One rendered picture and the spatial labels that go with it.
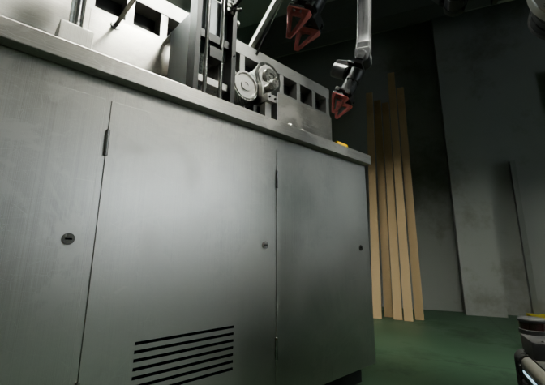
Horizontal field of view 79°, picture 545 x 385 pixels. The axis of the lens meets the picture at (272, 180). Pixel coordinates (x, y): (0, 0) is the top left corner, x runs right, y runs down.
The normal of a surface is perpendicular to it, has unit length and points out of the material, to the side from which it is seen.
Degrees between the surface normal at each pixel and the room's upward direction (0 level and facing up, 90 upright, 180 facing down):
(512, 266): 90
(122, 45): 90
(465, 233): 90
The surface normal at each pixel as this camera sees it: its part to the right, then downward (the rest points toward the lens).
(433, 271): -0.40, -0.20
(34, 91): 0.68, -0.15
